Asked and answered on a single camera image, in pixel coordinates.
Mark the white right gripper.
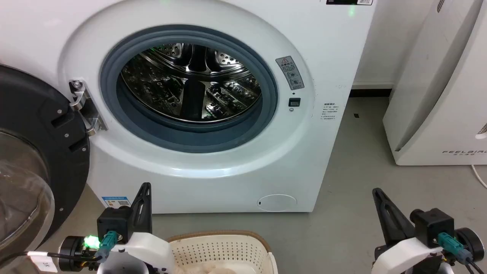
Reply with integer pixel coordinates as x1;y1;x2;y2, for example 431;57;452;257
371;188;445;274

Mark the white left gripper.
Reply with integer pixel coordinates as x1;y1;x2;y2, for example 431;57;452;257
97;182;176;274

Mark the metal washing machine door hinge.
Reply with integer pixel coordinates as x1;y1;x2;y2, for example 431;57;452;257
69;80;108;137

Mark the stainless steel washing machine drum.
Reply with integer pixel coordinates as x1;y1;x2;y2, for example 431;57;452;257
121;43;263;123

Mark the black round washer door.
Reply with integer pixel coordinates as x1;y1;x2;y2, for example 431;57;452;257
0;64;91;263

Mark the blue energy label sticker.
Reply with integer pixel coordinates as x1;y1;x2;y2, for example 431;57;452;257
101;196;132;209

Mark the white front-load washing machine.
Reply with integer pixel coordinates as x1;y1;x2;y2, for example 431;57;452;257
0;0;378;214

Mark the grey rubber door gasket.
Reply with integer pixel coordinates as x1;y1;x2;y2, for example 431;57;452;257
100;25;279;154

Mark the beige perforated laundry basket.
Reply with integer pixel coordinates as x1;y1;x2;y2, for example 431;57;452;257
167;230;279;274

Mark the oval filter cover panel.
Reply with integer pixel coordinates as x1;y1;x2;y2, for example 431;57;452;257
257;194;298;212

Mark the printed text instruction sticker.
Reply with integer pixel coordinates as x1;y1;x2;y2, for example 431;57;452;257
321;102;337;122

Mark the white air purifier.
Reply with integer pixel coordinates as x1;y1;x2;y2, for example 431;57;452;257
382;0;487;166

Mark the grey warning sticker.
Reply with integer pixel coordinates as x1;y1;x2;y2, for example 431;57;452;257
275;56;305;91

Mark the white power cable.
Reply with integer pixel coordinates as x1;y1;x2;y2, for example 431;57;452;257
471;164;487;190

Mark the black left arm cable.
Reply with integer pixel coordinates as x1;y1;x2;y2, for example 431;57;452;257
0;231;118;267

